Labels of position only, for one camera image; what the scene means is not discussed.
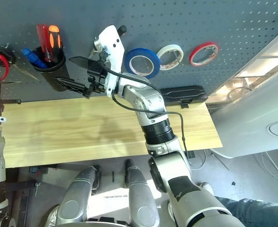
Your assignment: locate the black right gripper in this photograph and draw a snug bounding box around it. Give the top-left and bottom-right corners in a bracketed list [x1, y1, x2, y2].
[55, 56, 108, 99]

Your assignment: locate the blue handled screwdriver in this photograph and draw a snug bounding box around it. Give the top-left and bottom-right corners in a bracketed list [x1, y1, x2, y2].
[21, 48, 47, 69]

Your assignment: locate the blue tape roll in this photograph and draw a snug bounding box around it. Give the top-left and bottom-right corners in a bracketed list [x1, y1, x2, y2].
[124, 48, 160, 79]

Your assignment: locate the grey pegboard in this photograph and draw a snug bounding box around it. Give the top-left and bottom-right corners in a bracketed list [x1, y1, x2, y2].
[0, 0, 278, 105]

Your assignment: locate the black tool cup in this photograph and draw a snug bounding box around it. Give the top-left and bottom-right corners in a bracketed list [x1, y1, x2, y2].
[33, 46, 71, 92]

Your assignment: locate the white tape roll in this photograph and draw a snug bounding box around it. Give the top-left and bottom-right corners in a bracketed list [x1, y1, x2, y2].
[156, 44, 184, 71]

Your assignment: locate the black tool case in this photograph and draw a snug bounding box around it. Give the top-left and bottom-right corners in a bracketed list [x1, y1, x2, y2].
[159, 85, 208, 109]

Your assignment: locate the red tape roll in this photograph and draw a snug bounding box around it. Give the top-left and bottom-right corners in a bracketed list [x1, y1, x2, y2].
[189, 42, 220, 67]

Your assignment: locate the silver robot left leg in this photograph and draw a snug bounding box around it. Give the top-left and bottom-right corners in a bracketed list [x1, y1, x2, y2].
[55, 165, 101, 225]

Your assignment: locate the silver robot leg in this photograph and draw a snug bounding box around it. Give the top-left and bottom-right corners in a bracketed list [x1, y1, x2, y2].
[55, 165, 101, 225]
[124, 159, 160, 227]

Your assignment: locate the white floor sheet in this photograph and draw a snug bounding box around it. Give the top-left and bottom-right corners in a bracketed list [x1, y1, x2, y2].
[86, 181, 162, 219]

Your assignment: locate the silver robot right leg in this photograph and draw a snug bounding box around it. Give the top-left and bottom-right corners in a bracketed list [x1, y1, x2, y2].
[124, 159, 160, 227]

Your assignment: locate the grey robot torso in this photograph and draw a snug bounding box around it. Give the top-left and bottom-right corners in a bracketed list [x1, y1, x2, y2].
[65, 221, 135, 227]

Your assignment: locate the white table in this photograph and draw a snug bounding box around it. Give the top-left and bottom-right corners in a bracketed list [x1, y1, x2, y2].
[205, 30, 278, 159]

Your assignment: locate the blue jeans leg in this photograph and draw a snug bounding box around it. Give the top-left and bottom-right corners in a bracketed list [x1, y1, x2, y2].
[214, 196, 278, 227]

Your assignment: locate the orange black handled screwdriver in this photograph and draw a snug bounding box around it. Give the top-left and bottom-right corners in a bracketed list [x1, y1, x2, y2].
[48, 25, 63, 63]

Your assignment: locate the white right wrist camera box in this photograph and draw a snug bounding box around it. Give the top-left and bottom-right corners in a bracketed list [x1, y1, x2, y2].
[95, 25, 125, 97]

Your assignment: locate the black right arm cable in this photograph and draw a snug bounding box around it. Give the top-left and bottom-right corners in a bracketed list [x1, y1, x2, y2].
[100, 52, 189, 159]

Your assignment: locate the white floor cable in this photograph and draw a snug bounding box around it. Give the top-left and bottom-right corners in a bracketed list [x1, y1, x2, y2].
[259, 151, 278, 187]

